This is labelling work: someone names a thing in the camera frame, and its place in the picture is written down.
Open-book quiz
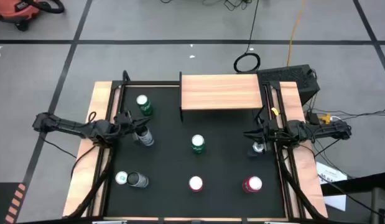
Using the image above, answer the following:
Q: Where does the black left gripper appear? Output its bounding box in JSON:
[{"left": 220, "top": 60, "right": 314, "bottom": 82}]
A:
[{"left": 113, "top": 110, "right": 152, "bottom": 138}]

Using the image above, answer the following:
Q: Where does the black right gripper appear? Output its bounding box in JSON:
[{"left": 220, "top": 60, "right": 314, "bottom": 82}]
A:
[{"left": 243, "top": 119, "right": 289, "bottom": 144}]

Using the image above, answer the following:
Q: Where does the white Celsius can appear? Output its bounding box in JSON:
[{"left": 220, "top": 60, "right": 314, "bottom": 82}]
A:
[
  {"left": 126, "top": 172, "right": 149, "bottom": 189},
  {"left": 132, "top": 124, "right": 155, "bottom": 147}
]

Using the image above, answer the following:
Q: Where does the red Fanta strawberry can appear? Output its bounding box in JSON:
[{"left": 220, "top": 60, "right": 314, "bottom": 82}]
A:
[
  {"left": 188, "top": 175, "right": 204, "bottom": 193},
  {"left": 241, "top": 175, "right": 263, "bottom": 194}
]

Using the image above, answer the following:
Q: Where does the green Sprite can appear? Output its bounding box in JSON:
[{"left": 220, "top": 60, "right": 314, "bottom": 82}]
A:
[
  {"left": 191, "top": 134, "right": 206, "bottom": 155},
  {"left": 136, "top": 94, "right": 154, "bottom": 117}
]

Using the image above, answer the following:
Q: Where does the black computer case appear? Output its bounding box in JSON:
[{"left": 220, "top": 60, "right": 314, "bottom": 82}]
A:
[{"left": 256, "top": 64, "right": 320, "bottom": 106}]

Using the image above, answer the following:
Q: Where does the white paper sheet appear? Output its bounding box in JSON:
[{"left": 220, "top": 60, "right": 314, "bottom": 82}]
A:
[{"left": 315, "top": 161, "right": 348, "bottom": 212}]

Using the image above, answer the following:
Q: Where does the black hazard-striped floor mat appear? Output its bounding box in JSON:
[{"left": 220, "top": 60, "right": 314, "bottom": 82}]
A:
[{"left": 0, "top": 182, "right": 27, "bottom": 224}]

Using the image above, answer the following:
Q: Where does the orange shop vacuum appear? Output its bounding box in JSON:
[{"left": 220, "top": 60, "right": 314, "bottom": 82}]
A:
[{"left": 0, "top": 0, "right": 65, "bottom": 32}]

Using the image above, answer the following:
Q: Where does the wooden shelf with black frame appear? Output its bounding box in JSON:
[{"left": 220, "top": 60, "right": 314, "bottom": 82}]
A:
[{"left": 179, "top": 71, "right": 265, "bottom": 124}]

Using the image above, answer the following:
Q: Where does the black braided cable sleeve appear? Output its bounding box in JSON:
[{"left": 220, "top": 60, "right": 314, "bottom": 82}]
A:
[
  {"left": 277, "top": 147, "right": 328, "bottom": 223},
  {"left": 66, "top": 146, "right": 114, "bottom": 218}
]

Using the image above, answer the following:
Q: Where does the black coiled cable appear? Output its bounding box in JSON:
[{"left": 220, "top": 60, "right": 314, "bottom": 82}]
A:
[{"left": 233, "top": 0, "right": 261, "bottom": 74}]

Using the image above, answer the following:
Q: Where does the orange extension cable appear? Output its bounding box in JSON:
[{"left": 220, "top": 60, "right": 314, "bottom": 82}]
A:
[{"left": 287, "top": 0, "right": 307, "bottom": 67}]

